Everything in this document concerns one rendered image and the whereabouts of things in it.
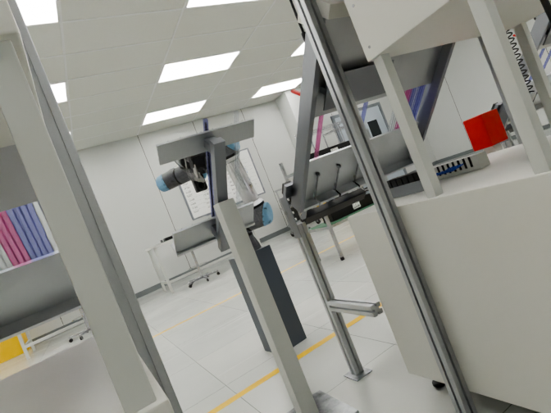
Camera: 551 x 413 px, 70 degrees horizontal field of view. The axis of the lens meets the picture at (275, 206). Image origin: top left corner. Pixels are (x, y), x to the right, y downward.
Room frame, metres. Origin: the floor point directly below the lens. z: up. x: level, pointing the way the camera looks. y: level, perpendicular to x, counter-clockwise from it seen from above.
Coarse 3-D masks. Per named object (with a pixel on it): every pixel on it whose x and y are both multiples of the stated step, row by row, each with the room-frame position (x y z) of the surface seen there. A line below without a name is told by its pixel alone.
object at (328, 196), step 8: (408, 160) 1.86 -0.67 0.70; (384, 168) 1.79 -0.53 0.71; (392, 168) 1.80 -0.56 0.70; (400, 168) 1.80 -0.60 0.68; (344, 184) 1.68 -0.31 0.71; (352, 184) 1.69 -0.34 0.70; (360, 184) 1.69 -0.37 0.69; (328, 192) 1.64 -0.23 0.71; (336, 192) 1.66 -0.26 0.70; (344, 192) 1.64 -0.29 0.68; (312, 200) 1.59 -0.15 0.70; (320, 200) 1.59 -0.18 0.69; (328, 200) 1.61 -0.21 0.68; (304, 208) 1.55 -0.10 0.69
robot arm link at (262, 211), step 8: (232, 144) 1.95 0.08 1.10; (232, 152) 1.97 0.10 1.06; (232, 160) 1.99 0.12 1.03; (232, 168) 2.00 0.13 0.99; (240, 168) 2.01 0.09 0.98; (232, 176) 2.02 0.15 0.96; (240, 176) 2.01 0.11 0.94; (240, 184) 2.02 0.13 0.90; (248, 184) 2.03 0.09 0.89; (240, 192) 2.03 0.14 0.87; (248, 192) 2.03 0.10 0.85; (256, 192) 2.07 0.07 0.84; (248, 200) 2.04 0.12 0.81; (256, 200) 2.05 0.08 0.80; (256, 208) 2.03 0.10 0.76; (264, 208) 2.04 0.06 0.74; (256, 216) 2.04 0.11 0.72; (264, 216) 2.03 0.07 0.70; (272, 216) 2.10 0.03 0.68; (256, 224) 2.06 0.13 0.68; (264, 224) 2.06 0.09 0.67
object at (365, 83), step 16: (336, 32) 1.21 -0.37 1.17; (352, 32) 1.24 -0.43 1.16; (336, 48) 1.24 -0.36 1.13; (352, 48) 1.28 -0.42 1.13; (432, 48) 1.52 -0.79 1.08; (352, 64) 1.32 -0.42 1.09; (368, 64) 1.36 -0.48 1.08; (400, 64) 1.46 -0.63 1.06; (416, 64) 1.51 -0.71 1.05; (432, 64) 1.57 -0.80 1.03; (320, 80) 1.28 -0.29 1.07; (352, 80) 1.31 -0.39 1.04; (368, 80) 1.35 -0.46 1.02; (400, 80) 1.51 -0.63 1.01; (416, 80) 1.57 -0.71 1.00; (320, 96) 1.31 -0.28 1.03; (368, 96) 1.40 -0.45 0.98; (384, 96) 1.51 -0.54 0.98; (320, 112) 1.36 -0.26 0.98
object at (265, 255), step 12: (264, 252) 2.09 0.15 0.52; (264, 264) 2.08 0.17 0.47; (276, 264) 2.12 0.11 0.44; (240, 276) 2.12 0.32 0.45; (276, 276) 2.10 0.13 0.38; (240, 288) 2.17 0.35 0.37; (276, 288) 2.09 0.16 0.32; (276, 300) 2.07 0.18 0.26; (288, 300) 2.11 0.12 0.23; (252, 312) 2.15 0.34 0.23; (288, 312) 2.09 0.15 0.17; (288, 324) 2.08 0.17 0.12; (300, 324) 2.12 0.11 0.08; (264, 336) 2.12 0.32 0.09; (300, 336) 2.10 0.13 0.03; (264, 348) 2.17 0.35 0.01
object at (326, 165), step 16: (384, 144) 1.69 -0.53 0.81; (400, 144) 1.77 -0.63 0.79; (320, 160) 1.50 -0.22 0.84; (336, 160) 1.56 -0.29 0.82; (352, 160) 1.62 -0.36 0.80; (384, 160) 1.76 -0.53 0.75; (400, 160) 1.84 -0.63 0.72; (320, 176) 1.55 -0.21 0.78; (336, 176) 1.62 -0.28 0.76; (352, 176) 1.68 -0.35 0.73; (320, 192) 1.61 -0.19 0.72
